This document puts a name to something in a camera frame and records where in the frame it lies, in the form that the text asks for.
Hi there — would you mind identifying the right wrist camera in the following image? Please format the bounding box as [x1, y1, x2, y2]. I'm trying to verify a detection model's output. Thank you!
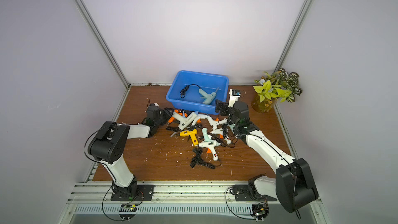
[228, 89, 241, 107]

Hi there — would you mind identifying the blue plastic storage box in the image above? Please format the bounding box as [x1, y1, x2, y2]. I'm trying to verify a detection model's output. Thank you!
[166, 71, 229, 115]

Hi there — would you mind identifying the white glue gun red switch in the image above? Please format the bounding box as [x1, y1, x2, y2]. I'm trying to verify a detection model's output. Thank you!
[198, 141, 220, 161]

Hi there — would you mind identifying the small white red glue gun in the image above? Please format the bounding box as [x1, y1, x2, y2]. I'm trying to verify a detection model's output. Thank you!
[211, 129, 232, 145]

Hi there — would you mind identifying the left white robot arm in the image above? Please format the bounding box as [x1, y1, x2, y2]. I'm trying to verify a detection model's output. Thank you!
[84, 103, 173, 196]

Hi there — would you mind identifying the white orange glue gun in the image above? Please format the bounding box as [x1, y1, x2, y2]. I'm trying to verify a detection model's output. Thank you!
[207, 116, 228, 130]

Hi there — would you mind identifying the yellow glue gun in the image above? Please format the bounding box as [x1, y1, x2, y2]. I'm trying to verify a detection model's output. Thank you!
[179, 129, 199, 146]

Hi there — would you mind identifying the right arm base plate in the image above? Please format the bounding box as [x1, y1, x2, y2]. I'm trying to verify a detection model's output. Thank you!
[229, 184, 277, 202]

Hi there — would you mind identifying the mint green glue gun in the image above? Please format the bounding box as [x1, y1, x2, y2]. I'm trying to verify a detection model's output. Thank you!
[198, 88, 219, 105]

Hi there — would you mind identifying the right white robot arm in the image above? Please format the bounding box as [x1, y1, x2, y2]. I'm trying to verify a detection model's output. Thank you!
[215, 100, 319, 213]

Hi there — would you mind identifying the coiled black cord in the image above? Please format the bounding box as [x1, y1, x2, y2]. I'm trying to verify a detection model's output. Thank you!
[189, 147, 222, 170]

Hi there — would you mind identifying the large white glue gun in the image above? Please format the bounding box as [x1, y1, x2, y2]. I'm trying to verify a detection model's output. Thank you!
[175, 112, 197, 131]

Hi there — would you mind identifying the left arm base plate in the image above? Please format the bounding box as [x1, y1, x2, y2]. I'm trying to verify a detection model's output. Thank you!
[110, 184, 154, 202]

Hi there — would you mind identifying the mint glue gun centre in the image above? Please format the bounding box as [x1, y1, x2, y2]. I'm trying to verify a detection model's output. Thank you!
[202, 128, 211, 142]

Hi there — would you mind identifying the potted green plant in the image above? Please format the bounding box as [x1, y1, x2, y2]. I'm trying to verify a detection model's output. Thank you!
[251, 68, 303, 114]

